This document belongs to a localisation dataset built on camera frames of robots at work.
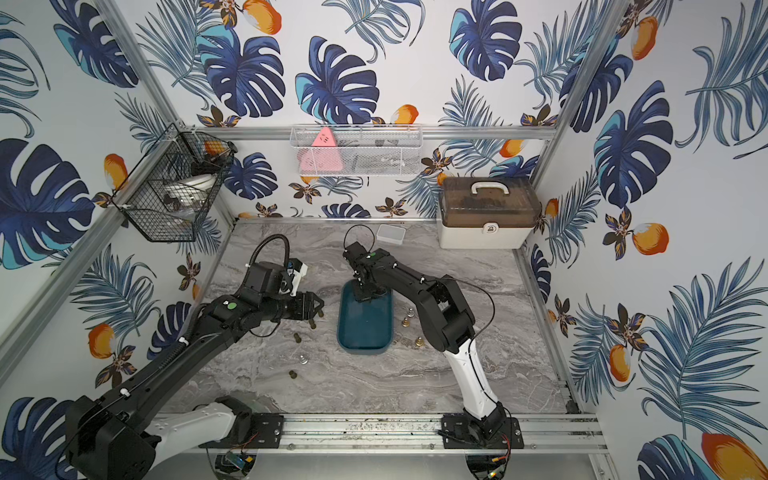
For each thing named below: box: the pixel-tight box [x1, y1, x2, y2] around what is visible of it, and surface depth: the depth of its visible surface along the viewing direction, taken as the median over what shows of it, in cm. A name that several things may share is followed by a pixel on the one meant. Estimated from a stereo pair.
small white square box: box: [376, 224, 406, 245], surface depth 118 cm
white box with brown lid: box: [438, 177, 542, 250], surface depth 105 cm
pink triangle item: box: [298, 127, 344, 173], surface depth 92 cm
